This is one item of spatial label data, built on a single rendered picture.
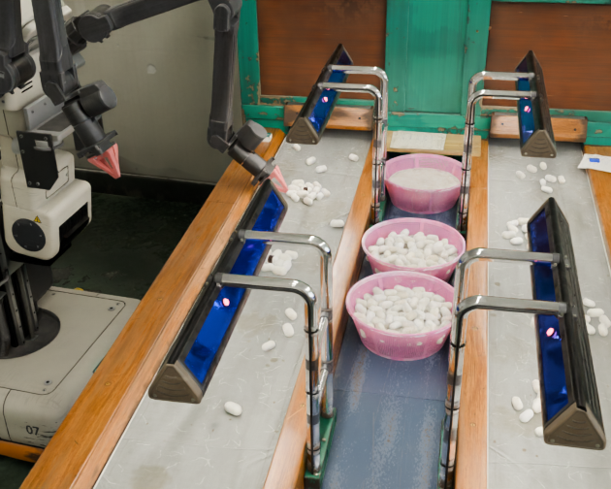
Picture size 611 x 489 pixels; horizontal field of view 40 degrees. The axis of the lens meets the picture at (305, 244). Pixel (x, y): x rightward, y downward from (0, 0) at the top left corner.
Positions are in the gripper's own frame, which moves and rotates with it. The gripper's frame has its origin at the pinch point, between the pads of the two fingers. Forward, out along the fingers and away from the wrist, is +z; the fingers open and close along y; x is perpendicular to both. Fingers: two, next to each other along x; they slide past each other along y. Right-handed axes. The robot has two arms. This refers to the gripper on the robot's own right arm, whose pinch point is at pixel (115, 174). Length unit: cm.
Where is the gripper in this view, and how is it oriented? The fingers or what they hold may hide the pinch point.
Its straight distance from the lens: 207.2
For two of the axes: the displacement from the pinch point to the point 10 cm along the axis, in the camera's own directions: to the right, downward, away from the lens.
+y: 2.8, -4.8, 8.3
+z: 4.5, 8.3, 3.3
